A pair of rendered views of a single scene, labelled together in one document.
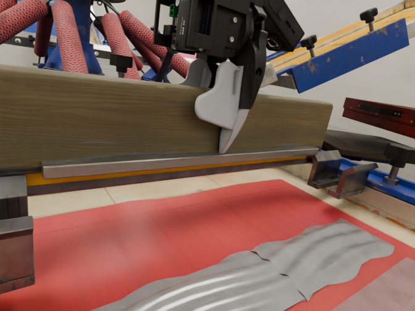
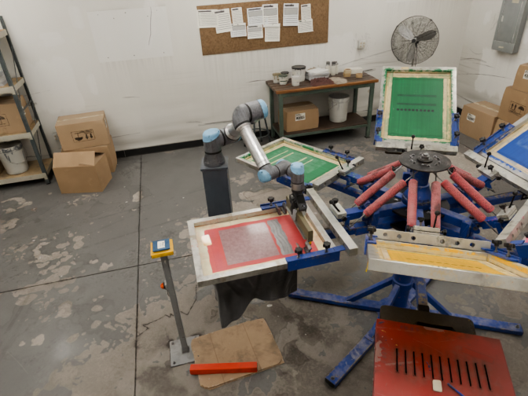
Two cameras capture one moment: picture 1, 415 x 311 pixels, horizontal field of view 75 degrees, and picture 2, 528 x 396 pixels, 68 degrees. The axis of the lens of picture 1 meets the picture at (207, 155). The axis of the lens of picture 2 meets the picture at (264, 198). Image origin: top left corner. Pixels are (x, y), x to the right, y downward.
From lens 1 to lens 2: 241 cm
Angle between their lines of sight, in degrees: 101
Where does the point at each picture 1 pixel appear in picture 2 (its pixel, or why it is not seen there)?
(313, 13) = not seen: outside the picture
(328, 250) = (283, 243)
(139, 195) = not seen: hidden behind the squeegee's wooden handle
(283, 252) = (282, 236)
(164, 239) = (290, 226)
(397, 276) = (276, 249)
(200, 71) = not seen: hidden behind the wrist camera
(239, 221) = (294, 236)
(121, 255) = (286, 222)
